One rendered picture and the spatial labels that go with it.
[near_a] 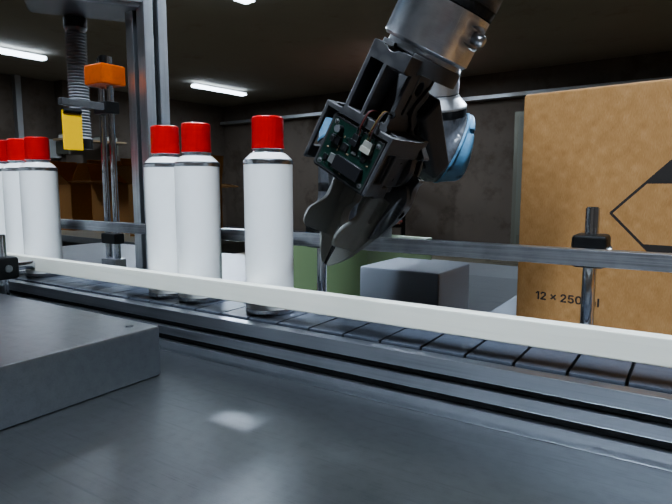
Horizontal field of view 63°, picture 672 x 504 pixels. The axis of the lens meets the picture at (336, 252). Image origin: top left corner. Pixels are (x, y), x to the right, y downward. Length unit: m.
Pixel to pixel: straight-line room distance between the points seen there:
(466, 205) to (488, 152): 0.94
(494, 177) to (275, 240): 8.92
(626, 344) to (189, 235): 0.45
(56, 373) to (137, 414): 0.07
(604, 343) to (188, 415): 0.32
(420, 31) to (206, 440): 0.34
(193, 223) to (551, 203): 0.41
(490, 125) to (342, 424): 9.15
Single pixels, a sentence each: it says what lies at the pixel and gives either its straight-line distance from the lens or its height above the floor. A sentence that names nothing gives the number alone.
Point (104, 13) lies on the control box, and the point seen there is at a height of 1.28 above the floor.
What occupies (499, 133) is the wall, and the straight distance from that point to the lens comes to 9.46.
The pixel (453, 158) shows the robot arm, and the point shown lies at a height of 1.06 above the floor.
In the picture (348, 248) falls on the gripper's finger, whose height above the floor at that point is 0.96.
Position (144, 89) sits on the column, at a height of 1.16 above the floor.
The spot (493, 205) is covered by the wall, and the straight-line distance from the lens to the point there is 9.45.
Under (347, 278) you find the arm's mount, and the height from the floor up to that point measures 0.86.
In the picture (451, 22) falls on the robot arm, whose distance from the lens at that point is 0.46.
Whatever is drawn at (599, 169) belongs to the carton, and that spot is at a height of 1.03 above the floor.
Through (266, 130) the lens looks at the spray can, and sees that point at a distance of 0.57.
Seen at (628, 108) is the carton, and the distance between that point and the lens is 0.67.
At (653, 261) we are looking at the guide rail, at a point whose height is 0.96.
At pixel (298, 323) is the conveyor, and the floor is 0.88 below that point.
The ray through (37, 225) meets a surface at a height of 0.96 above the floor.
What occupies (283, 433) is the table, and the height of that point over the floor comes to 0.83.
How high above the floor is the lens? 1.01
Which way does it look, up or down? 7 degrees down
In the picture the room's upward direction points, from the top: straight up
